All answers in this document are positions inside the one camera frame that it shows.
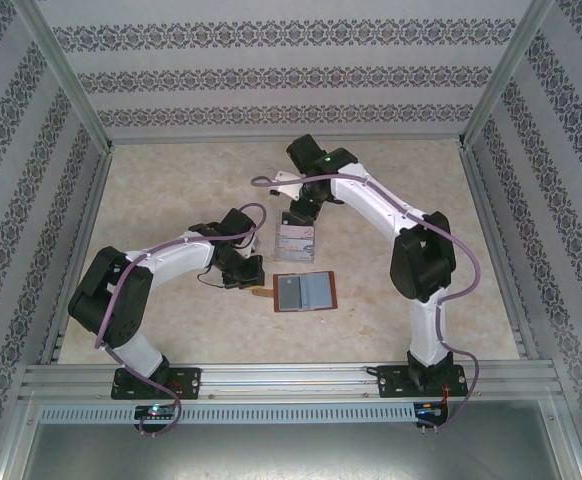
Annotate white card red print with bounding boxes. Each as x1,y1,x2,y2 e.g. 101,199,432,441
278,224,316,240

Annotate plain grey card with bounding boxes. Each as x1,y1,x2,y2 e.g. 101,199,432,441
276,248,317,263

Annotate brown leather card holder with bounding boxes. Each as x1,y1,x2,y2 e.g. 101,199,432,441
250,270,340,314

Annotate dark grey card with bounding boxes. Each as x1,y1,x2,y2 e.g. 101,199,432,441
278,276,302,309

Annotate left controller board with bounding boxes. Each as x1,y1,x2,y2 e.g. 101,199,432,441
134,404,178,420

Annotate controller board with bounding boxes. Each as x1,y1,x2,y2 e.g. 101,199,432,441
415,401,450,419
134,404,178,420

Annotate grey sheet metal panel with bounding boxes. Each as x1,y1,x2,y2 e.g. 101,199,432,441
20,422,582,480

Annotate right controller board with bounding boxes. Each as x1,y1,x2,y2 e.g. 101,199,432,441
415,401,450,419

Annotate thin black left camera cable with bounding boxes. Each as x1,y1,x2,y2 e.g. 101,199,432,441
198,270,228,290

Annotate aluminium mounting rail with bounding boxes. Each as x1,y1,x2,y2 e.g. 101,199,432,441
18,363,565,401

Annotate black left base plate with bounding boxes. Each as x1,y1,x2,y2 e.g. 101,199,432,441
111,367,203,401

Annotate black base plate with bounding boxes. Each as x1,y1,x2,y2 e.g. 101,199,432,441
111,367,203,401
376,364,468,400

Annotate white slotted cable duct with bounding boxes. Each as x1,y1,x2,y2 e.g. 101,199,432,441
38,403,417,424

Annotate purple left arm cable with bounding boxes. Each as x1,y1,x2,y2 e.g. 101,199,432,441
93,202,266,440

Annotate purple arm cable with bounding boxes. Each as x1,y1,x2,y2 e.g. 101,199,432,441
93,202,266,440
250,173,483,432

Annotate aluminium table side rail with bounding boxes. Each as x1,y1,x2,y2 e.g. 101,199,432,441
458,144,541,361
38,147,117,366

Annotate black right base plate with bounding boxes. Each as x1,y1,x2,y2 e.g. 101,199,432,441
376,364,468,400

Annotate aluminium upright frame post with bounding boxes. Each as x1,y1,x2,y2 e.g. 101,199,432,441
455,0,557,151
10,0,116,154

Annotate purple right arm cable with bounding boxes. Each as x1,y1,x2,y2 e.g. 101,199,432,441
250,173,483,432

